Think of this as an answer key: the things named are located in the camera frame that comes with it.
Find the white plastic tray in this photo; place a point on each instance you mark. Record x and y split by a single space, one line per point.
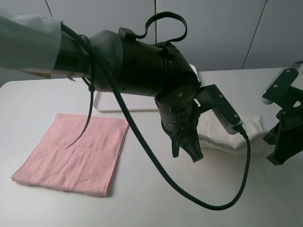
105 102

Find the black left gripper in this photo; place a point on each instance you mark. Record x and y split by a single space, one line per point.
179 120

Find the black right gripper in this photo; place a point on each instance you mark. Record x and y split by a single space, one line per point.
287 134

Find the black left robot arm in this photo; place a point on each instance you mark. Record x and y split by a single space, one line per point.
110 62

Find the pink towel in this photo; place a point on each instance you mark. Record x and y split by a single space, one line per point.
87 166

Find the cream white towel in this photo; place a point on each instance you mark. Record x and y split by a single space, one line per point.
212 135

